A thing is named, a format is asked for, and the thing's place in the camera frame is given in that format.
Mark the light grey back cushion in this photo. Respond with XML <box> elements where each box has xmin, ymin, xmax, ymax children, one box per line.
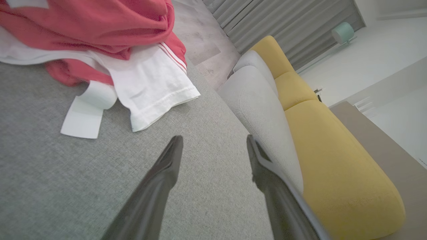
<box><xmin>233</xmin><ymin>50</ymin><xmax>279</xmax><ymax>96</ymax></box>
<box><xmin>218</xmin><ymin>65</ymin><xmax>305</xmax><ymax>194</ymax></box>

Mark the mint green lamp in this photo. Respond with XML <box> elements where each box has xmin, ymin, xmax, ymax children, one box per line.
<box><xmin>331</xmin><ymin>22</ymin><xmax>357</xmax><ymax>45</ymax></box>

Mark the grey pleated curtain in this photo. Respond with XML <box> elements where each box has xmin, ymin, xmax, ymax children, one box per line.
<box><xmin>202</xmin><ymin>0</ymin><xmax>366</xmax><ymax>71</ymax></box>

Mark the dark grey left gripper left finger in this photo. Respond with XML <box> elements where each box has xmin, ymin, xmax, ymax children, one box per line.
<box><xmin>100</xmin><ymin>135</ymin><xmax>184</xmax><ymax>240</ymax></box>

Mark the red and white jersey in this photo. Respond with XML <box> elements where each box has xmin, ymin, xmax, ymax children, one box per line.
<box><xmin>0</xmin><ymin>0</ymin><xmax>201</xmax><ymax>139</ymax></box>

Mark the large yellow sofa cushion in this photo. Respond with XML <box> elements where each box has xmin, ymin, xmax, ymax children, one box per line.
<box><xmin>285</xmin><ymin>99</ymin><xmax>406</xmax><ymax>240</ymax></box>

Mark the large grey sofa seat cushion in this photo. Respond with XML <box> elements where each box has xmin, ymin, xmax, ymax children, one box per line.
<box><xmin>0</xmin><ymin>57</ymin><xmax>275</xmax><ymax>240</ymax></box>

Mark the small yellow sofa cushion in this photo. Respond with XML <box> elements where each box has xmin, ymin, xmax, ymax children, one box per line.
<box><xmin>274</xmin><ymin>71</ymin><xmax>319</xmax><ymax>111</ymax></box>
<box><xmin>250</xmin><ymin>35</ymin><xmax>296</xmax><ymax>80</ymax></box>

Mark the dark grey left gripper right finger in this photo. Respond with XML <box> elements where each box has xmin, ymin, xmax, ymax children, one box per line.
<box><xmin>246</xmin><ymin>134</ymin><xmax>331</xmax><ymax>240</ymax></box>

